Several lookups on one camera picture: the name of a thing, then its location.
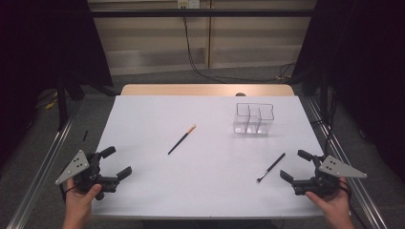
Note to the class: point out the person's right hand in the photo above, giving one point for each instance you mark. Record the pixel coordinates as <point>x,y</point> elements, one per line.
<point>334,203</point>

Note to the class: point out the clear plastic organizer box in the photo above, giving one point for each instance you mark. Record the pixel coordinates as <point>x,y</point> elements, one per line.
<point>253,122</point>

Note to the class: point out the black horizontal bar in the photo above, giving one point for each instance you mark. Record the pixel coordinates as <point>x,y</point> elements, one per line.
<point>203,13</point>

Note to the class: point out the small black floor object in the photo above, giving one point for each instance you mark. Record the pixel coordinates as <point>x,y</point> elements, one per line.
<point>85,135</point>

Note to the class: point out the white table cover board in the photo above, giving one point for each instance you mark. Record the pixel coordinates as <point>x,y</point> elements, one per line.
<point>203,178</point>

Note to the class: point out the orange-tipped black makeup brush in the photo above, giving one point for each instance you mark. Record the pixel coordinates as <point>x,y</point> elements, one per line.
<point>181,140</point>

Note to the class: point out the black curtain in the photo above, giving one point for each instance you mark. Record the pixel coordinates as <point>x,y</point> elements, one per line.
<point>41,47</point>
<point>366,63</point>

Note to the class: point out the black stand post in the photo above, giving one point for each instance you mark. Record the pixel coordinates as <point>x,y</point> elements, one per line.
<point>62,105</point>
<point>324,95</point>

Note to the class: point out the thin black makeup brush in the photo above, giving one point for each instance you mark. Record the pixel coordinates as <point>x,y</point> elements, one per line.
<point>271,167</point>

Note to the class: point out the white wall socket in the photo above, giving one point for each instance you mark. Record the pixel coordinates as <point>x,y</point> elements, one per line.
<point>188,3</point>

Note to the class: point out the aluminium floor rail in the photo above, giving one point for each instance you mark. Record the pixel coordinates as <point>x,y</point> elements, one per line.
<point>366,200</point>
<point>43,171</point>

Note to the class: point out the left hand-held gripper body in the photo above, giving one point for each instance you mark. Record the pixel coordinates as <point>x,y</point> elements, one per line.
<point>83,173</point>

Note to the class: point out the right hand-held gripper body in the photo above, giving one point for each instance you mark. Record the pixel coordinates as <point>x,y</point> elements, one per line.
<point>321,184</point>

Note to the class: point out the wooden table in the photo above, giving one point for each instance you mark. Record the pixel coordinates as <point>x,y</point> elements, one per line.
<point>203,90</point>

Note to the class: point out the person's left hand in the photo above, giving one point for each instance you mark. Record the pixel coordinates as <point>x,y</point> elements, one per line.
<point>79,205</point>

